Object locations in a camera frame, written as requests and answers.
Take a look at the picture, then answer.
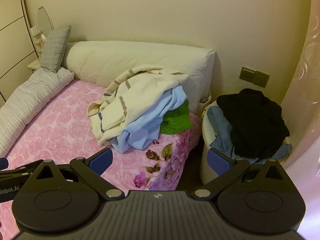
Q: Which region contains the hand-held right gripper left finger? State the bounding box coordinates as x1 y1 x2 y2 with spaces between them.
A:
25 147 124 201

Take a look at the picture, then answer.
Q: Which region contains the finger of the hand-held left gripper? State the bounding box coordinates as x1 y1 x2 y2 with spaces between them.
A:
0 157 42 181

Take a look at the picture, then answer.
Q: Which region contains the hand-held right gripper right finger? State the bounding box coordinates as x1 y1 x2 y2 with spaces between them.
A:
193 147 297 201

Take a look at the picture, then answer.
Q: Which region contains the cream striped sweater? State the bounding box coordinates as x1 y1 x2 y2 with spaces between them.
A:
87 65 189 147

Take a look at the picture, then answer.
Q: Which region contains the white laundry basket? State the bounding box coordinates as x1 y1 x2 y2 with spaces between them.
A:
200 100 292 184

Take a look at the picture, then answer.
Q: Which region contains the blue denim garment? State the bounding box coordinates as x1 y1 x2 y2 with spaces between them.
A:
206 106 293 163

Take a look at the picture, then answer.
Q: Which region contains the black garment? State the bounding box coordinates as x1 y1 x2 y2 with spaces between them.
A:
216 88 290 159

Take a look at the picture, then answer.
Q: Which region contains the light blue garment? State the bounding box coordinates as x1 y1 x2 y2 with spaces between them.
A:
110 85 188 153

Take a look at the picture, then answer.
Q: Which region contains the pink floral blanket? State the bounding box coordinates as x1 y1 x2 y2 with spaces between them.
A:
0 79 202 240

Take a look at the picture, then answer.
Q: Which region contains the green knit garment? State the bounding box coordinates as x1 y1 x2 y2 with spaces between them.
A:
159 99 193 134

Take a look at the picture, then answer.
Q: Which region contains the white bedside storage pocket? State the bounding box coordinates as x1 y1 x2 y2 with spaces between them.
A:
199 90 212 105

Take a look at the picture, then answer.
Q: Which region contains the grey striped quilt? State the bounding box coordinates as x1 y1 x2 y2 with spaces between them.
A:
0 67 75 158

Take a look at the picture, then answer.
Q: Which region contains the cream headboard cushion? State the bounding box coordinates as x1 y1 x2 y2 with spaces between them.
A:
61 41 216 113

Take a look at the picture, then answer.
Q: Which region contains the grey pillow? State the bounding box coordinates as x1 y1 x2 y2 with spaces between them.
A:
40 25 72 73

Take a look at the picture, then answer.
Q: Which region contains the pink curtain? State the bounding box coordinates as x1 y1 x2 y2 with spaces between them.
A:
280 0 320 172

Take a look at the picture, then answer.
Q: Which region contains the cream wardrobe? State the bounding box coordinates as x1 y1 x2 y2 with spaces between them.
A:
0 0 38 105

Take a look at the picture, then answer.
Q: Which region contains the oval mirror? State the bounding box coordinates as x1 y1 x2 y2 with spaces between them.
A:
37 6 54 34

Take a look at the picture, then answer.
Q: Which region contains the brown wall switch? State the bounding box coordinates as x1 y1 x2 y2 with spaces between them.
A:
239 66 256 81

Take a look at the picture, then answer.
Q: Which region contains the brown wall socket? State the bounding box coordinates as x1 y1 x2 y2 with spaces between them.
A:
254 70 270 88

